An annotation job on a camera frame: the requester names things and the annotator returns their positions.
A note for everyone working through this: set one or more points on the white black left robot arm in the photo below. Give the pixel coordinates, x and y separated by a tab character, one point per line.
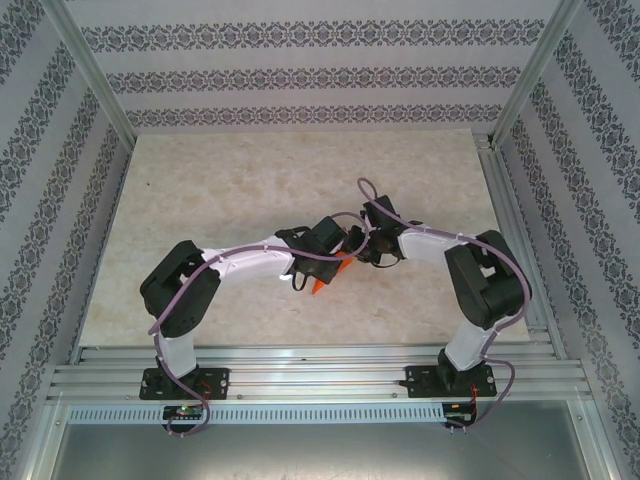
250	260

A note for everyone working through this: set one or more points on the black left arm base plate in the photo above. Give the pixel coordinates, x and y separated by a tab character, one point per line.
220	382

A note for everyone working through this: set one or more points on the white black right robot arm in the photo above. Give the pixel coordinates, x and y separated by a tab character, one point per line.
430	245

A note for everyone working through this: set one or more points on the aluminium side rail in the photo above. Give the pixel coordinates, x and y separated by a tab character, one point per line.
511	210

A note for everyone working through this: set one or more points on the orange paper sheet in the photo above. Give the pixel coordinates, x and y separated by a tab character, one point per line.
319	289

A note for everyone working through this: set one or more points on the aluminium corner post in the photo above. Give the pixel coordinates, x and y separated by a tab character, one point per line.
90	70
535	70

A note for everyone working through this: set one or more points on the aluminium mounting rail frame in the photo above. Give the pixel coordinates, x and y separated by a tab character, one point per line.
310	372

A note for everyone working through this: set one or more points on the grey sheet metal panel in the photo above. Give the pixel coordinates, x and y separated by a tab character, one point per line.
320	455

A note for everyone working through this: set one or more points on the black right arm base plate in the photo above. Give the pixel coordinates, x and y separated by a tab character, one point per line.
417	380

